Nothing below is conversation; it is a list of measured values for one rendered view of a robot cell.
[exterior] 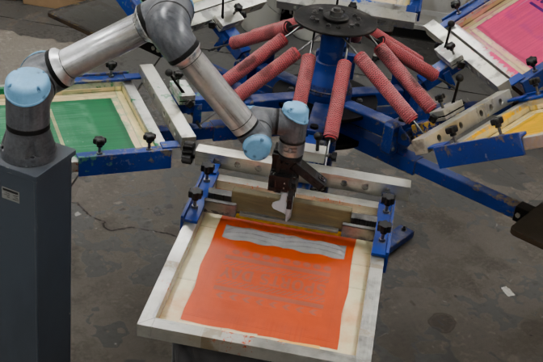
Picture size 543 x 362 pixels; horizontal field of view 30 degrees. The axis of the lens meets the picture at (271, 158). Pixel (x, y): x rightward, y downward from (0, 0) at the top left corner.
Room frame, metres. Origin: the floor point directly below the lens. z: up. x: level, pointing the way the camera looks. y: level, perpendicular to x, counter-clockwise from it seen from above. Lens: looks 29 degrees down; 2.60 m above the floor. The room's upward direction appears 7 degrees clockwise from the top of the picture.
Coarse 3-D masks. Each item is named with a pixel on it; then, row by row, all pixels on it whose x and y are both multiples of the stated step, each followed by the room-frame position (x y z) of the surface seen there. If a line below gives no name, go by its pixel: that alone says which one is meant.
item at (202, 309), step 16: (224, 224) 2.52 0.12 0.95; (240, 224) 2.53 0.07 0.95; (256, 224) 2.54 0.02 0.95; (224, 240) 2.44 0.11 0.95; (208, 256) 2.35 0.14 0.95; (224, 256) 2.36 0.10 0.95; (208, 272) 2.27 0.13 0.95; (208, 288) 2.20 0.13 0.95; (192, 304) 2.13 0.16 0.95; (208, 304) 2.13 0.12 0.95; (224, 304) 2.14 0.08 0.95; (240, 304) 2.15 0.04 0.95; (192, 320) 2.06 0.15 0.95; (208, 320) 2.07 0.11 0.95; (224, 320) 2.07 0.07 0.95; (240, 320) 2.08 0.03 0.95; (256, 320) 2.09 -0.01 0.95
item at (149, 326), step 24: (312, 192) 2.70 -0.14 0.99; (192, 240) 2.41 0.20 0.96; (168, 264) 2.24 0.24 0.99; (168, 288) 2.14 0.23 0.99; (144, 312) 2.02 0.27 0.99; (144, 336) 1.97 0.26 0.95; (168, 336) 1.97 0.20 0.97; (192, 336) 1.96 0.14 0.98; (216, 336) 1.96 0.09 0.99; (240, 336) 1.97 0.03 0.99; (360, 336) 2.03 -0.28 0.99; (288, 360) 1.93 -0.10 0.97; (312, 360) 1.93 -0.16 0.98; (336, 360) 1.92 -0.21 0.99; (360, 360) 1.93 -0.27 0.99
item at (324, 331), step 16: (320, 240) 2.50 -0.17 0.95; (336, 240) 2.51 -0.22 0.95; (352, 240) 2.52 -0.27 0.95; (288, 256) 2.39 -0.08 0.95; (304, 256) 2.40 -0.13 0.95; (320, 256) 2.41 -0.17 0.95; (336, 272) 2.34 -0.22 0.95; (336, 288) 2.27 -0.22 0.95; (336, 304) 2.20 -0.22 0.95; (272, 320) 2.10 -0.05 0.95; (288, 320) 2.10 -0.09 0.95; (304, 320) 2.11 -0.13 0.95; (320, 320) 2.12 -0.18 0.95; (336, 320) 2.13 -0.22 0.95; (272, 336) 2.03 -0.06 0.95; (288, 336) 2.04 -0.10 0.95; (304, 336) 2.05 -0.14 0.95; (320, 336) 2.05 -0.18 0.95; (336, 336) 2.06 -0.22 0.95
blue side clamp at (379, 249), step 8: (384, 208) 2.64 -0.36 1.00; (392, 208) 2.63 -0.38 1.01; (384, 216) 2.60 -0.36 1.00; (392, 216) 2.59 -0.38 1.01; (392, 224) 2.54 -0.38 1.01; (376, 232) 2.50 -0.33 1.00; (376, 240) 2.46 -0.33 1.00; (376, 248) 2.42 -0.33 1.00; (384, 248) 2.42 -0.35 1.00; (384, 256) 2.39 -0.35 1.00; (384, 264) 2.39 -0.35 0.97; (384, 272) 2.39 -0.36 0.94
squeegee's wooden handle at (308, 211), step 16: (240, 192) 2.55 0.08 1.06; (256, 192) 2.55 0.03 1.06; (240, 208) 2.54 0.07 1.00; (256, 208) 2.54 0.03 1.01; (272, 208) 2.53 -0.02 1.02; (304, 208) 2.52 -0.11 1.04; (320, 208) 2.52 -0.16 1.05; (336, 208) 2.51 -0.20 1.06; (320, 224) 2.52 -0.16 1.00; (336, 224) 2.51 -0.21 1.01
